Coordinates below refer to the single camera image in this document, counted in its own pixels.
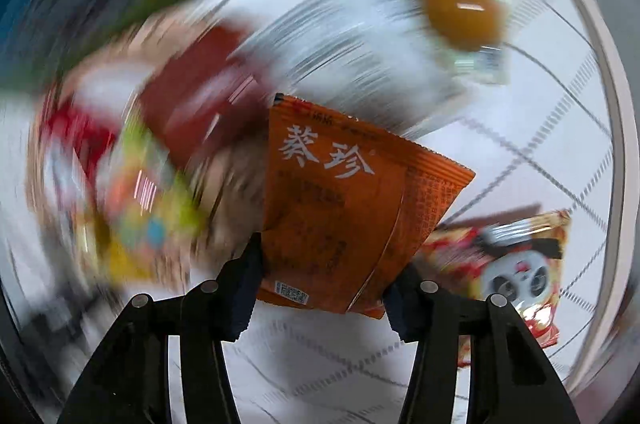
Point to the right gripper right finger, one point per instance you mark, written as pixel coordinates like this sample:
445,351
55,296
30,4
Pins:
511,379

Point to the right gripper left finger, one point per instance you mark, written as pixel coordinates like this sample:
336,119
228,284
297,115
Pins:
126,378

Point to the orange panda snack packet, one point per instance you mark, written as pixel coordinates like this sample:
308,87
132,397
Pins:
521,260

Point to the colourful candy bag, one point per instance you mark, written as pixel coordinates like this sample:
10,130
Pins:
142,221

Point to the brown chocolate snack packet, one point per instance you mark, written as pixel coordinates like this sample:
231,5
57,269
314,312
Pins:
205,97

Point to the orange jelly cup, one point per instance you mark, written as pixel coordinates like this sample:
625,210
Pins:
469,37

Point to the white striped snack packet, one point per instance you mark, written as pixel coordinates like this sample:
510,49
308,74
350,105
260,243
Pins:
369,59

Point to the red triangular snack packet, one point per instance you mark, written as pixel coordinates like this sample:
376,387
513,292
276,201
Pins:
79,131

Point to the white quilted floral blanket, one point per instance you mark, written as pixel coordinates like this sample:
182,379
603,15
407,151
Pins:
550,139

